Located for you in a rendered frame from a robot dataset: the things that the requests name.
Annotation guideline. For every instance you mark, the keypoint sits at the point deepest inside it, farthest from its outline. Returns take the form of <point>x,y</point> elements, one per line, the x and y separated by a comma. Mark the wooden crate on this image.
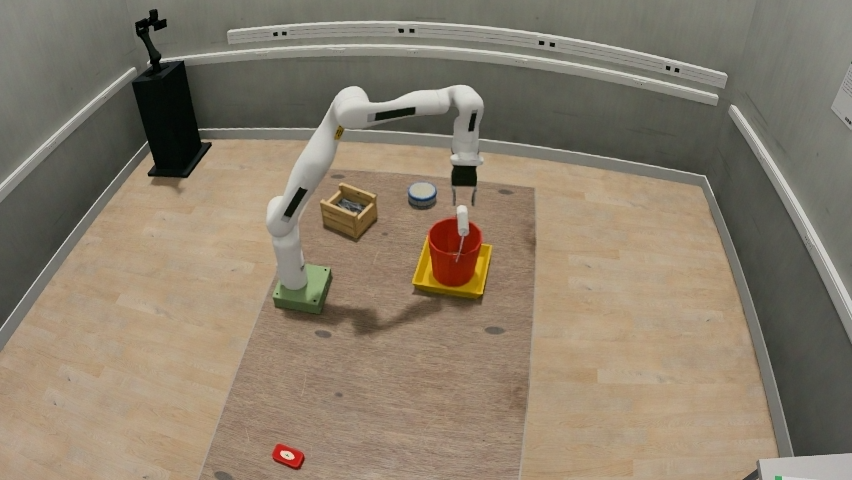
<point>350,223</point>

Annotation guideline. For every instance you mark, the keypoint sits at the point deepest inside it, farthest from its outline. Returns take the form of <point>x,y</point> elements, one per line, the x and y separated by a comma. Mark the yellow square tray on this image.
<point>424,279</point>

